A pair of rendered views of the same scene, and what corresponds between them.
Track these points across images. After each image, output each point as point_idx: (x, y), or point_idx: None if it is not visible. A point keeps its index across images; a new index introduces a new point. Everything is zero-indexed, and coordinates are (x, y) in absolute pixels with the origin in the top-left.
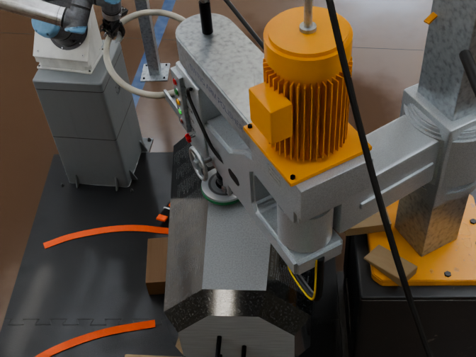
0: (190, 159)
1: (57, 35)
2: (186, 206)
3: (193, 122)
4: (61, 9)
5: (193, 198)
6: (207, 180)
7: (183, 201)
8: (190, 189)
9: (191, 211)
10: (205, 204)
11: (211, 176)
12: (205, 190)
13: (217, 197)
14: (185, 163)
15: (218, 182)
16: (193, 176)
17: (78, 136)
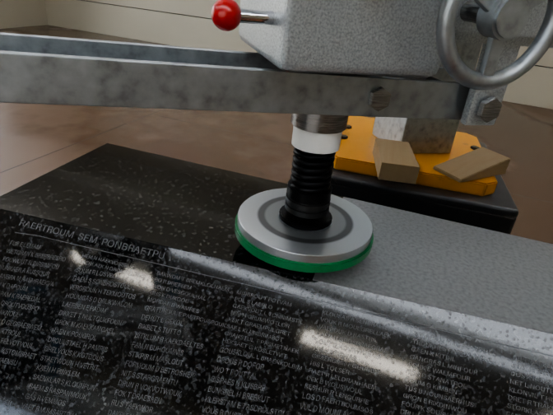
0: (50, 340)
1: None
2: (253, 389)
3: None
4: None
5: (248, 352)
6: (285, 240)
7: (212, 404)
8: (192, 360)
9: (300, 366)
10: (327, 299)
11: (268, 230)
12: (326, 251)
13: (360, 239)
14: (41, 368)
15: (317, 212)
16: (145, 338)
17: None
